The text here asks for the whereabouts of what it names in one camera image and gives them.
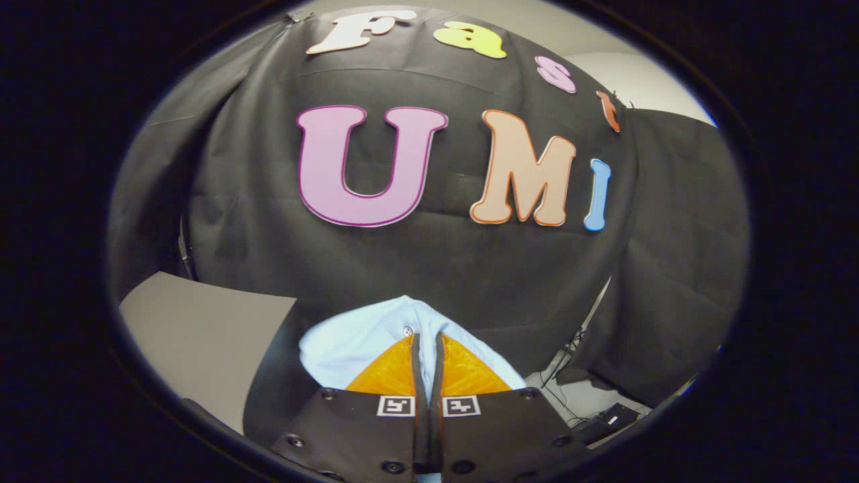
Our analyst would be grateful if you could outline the black floor cables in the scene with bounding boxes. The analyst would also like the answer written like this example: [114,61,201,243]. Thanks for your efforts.
[539,327,586,425]

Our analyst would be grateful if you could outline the black backdrop cloth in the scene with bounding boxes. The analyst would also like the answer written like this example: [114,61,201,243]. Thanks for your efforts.
[107,5,750,410]

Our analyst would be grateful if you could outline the light blue shirt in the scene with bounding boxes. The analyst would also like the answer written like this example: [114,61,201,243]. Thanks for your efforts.
[299,295,527,403]

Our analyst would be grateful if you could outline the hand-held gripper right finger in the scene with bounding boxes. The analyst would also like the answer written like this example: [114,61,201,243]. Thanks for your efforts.
[429,332,593,481]

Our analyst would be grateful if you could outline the beige cabinet with dark top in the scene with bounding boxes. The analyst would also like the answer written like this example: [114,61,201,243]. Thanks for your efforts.
[119,272,336,447]

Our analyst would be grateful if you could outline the black box on floor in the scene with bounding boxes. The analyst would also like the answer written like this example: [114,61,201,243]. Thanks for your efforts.
[576,402,640,445]

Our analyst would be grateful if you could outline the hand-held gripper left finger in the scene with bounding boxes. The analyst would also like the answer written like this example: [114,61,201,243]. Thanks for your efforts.
[272,333,431,481]

